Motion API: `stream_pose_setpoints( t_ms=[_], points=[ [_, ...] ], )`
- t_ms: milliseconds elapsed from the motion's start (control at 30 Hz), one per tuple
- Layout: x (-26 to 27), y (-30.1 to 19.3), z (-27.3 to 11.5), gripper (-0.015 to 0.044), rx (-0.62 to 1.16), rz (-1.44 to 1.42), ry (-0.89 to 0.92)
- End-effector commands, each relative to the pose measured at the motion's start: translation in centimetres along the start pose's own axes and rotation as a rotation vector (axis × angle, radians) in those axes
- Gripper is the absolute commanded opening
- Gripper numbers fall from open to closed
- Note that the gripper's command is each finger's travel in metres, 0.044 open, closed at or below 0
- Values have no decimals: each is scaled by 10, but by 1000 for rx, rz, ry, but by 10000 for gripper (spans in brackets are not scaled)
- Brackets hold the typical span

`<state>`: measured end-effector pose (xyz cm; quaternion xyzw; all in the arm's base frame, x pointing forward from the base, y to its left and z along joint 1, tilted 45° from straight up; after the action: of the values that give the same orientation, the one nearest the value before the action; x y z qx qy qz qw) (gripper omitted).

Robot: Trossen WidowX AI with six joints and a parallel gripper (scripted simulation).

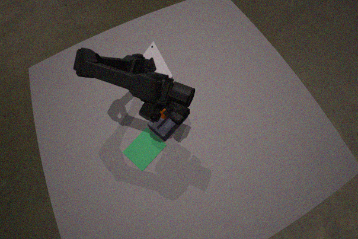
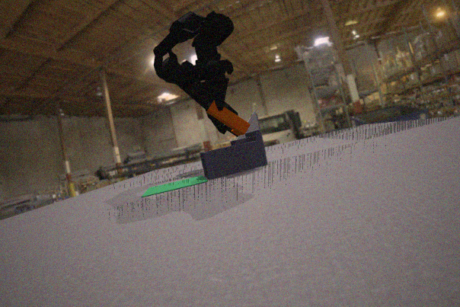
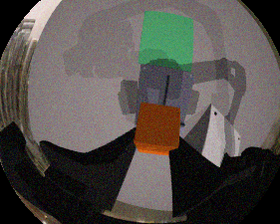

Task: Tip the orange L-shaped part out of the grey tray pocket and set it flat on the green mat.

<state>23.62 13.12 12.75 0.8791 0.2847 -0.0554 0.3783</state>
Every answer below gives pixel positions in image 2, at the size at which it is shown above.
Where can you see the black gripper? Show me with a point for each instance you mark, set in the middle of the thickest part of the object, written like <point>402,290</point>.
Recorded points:
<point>215,85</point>

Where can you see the orange block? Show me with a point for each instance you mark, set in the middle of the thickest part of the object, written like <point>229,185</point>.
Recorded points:
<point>238,125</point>

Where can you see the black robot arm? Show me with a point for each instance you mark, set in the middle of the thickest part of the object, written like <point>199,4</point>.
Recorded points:
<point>212,31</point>

